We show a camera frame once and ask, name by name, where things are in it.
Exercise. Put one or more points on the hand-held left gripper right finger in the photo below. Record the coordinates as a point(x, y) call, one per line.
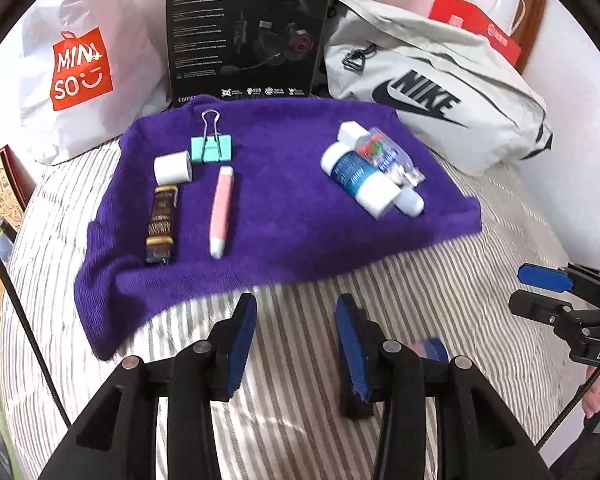
point(352, 355)

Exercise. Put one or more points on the small blue container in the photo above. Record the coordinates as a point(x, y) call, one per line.
point(432, 349)

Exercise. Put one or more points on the grey sling bag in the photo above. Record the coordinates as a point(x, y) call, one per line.
point(430, 75)

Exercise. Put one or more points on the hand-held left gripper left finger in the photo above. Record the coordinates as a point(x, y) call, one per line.
point(242, 345)

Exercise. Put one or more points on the green binder clip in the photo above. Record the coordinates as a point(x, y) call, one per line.
point(211, 147)

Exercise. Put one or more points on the person's right forearm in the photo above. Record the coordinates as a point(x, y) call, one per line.
point(590, 460)

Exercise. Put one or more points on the white blue bottle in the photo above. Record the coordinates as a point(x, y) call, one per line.
point(360, 180)

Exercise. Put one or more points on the striped bed sheet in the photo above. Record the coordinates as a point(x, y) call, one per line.
point(300, 435)

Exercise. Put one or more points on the white charger cube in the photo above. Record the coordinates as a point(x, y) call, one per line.
point(349, 132)

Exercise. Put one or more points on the clear plastic packet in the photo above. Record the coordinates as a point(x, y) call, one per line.
point(390, 160)

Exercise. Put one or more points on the white tape roll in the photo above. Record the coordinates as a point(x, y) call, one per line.
point(172, 169)

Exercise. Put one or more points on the small bottle with pale cap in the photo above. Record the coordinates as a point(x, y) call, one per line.
point(411, 203)

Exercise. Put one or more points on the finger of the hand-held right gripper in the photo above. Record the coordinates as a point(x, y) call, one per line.
point(540, 307)
point(545, 277)

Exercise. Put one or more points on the red paper bag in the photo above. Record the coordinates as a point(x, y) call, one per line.
point(475, 30)

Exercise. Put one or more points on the white shopping bag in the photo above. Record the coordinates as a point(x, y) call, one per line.
point(70, 50)

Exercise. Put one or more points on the brown patterned box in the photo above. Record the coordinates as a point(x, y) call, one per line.
point(2, 190)

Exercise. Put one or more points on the purple towel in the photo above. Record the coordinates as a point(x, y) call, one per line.
point(280, 230)

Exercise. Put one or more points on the brown wooden board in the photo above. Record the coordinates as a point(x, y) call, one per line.
point(530, 15)

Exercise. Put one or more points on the black gold tube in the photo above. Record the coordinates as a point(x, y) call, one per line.
point(161, 225)

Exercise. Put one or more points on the pink pen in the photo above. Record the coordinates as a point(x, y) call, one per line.
point(222, 210)

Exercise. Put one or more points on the black headset box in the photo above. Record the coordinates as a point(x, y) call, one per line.
point(245, 30)

